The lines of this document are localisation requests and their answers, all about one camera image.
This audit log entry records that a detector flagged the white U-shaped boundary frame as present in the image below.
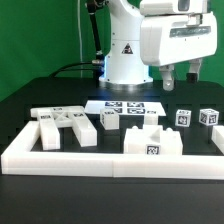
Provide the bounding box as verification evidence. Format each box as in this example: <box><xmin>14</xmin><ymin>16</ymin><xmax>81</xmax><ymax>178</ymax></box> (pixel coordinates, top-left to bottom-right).
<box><xmin>1</xmin><ymin>121</ymin><xmax>224</xmax><ymax>180</ymax></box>

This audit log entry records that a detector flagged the white part at right edge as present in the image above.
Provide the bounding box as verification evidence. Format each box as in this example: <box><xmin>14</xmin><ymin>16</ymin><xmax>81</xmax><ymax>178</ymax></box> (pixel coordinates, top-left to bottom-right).
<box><xmin>211</xmin><ymin>125</ymin><xmax>224</xmax><ymax>154</ymax></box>

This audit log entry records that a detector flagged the white marker sheet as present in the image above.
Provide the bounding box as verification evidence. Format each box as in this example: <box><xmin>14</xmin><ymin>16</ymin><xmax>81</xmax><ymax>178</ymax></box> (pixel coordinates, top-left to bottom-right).
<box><xmin>84</xmin><ymin>100</ymin><xmax>166</xmax><ymax>116</ymax></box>

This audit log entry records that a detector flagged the white tagged cube left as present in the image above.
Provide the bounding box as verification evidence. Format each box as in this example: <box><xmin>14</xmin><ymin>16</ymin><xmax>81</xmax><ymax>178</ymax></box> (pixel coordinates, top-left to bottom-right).
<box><xmin>175</xmin><ymin>109</ymin><xmax>191</xmax><ymax>127</ymax></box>

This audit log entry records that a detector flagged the white tagged cube right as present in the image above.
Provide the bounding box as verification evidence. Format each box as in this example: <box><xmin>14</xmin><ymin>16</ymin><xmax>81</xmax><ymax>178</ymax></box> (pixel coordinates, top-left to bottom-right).
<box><xmin>199</xmin><ymin>108</ymin><xmax>219</xmax><ymax>126</ymax></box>

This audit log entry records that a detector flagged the white tagged cube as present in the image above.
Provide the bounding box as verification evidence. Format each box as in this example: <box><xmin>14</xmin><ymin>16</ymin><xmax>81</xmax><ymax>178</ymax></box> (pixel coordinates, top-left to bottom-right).
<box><xmin>175</xmin><ymin>109</ymin><xmax>191</xmax><ymax>127</ymax></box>
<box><xmin>199</xmin><ymin>108</ymin><xmax>219</xmax><ymax>126</ymax></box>

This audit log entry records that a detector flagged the white thin cable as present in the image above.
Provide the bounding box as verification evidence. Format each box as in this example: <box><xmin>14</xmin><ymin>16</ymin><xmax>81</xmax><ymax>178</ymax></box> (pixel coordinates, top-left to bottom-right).
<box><xmin>77</xmin><ymin>0</ymin><xmax>84</xmax><ymax>79</ymax></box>

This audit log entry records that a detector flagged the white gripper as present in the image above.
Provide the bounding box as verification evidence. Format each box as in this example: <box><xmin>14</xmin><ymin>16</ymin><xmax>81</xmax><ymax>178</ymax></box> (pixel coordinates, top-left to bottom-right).
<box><xmin>140</xmin><ymin>13</ymin><xmax>217</xmax><ymax>91</ymax></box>

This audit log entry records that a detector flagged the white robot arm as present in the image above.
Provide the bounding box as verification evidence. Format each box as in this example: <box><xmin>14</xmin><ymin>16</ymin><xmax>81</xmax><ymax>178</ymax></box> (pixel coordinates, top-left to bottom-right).
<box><xmin>86</xmin><ymin>0</ymin><xmax>217</xmax><ymax>91</ymax></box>

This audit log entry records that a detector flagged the black cable bundle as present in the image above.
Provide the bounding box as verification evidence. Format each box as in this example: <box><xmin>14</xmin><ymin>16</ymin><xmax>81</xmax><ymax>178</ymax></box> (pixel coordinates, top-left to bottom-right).
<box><xmin>49</xmin><ymin>0</ymin><xmax>107</xmax><ymax>78</ymax></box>

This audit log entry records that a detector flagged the white chair back frame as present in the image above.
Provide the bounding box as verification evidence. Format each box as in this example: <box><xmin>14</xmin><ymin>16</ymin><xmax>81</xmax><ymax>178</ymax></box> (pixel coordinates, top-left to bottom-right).
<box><xmin>30</xmin><ymin>106</ymin><xmax>97</xmax><ymax>150</ymax></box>

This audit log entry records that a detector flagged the white chair seat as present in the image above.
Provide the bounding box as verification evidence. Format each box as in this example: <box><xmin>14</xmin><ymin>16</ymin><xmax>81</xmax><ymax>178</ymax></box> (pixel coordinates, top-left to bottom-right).
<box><xmin>123</xmin><ymin>125</ymin><xmax>183</xmax><ymax>155</ymax></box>

